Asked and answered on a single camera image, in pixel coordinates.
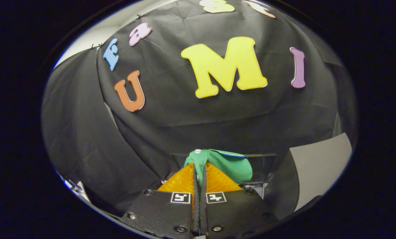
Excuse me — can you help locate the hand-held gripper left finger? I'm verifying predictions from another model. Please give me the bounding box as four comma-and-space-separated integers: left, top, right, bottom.
120, 162, 199, 238

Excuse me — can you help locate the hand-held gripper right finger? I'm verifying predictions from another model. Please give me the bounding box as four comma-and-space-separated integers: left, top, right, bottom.
198, 162, 279, 237

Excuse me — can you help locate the green polo shirt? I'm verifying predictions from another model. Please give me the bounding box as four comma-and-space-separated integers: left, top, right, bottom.
184, 149, 253, 187

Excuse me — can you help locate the black backdrop cloth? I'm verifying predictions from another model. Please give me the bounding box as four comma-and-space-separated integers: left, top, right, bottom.
41, 0, 358, 216

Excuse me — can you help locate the beige cabinet with dark top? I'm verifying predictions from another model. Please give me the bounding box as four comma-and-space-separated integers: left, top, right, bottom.
264, 132, 353, 219

